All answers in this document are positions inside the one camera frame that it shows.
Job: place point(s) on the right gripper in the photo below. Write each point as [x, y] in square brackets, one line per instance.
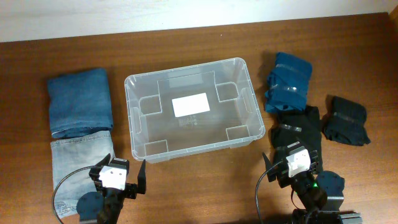
[284, 177]

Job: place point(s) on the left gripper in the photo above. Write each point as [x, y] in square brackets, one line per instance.
[133, 188]

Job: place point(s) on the light blue jeans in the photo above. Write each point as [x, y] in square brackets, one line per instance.
[69, 155]

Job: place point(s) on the large black garment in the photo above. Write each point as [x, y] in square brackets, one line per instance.
[304, 125]

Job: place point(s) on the dark blue jeans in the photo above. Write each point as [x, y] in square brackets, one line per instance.
[80, 104]

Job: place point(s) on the teal taped garment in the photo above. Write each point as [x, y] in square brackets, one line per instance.
[288, 84]

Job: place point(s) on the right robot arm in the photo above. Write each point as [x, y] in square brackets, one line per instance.
[317, 192]

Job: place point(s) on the clear plastic storage container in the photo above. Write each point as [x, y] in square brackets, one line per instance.
[234, 119]

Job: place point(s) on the white label in container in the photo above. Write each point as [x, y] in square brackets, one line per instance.
[189, 105]

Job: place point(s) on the small black folded garment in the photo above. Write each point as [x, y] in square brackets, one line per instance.
[345, 122]

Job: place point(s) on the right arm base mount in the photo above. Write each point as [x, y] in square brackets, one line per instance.
[326, 217]

